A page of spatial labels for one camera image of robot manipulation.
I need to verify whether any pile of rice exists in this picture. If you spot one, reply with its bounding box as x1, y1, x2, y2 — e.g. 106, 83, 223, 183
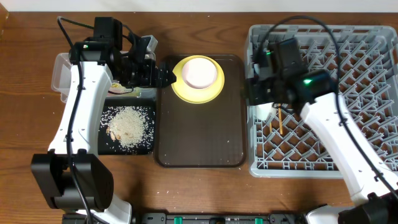
104, 105, 155, 153

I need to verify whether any black tray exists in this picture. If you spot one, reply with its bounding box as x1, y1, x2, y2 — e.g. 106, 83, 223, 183
98, 98, 156, 156

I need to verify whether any yellow plate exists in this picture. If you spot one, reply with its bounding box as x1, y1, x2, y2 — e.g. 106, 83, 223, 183
172, 55, 224, 104

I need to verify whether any clear plastic bin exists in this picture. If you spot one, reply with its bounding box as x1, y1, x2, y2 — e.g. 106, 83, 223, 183
51, 53, 157, 103

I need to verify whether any white paper cup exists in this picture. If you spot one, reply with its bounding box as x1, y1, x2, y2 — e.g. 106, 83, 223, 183
254, 103, 277, 121

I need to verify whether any grey dishwasher rack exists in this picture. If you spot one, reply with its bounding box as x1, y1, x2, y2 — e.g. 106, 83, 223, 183
244, 25, 397, 179

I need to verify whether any brown serving tray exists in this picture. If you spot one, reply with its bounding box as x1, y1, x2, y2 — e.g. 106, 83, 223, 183
154, 55, 247, 168

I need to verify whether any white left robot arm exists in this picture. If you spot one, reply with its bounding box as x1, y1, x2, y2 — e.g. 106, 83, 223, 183
30, 35, 175, 223

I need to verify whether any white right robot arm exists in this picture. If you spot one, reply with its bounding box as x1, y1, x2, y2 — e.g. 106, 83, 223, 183
244, 70, 397, 224

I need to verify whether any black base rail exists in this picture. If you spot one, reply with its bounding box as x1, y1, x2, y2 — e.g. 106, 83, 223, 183
132, 213, 307, 224

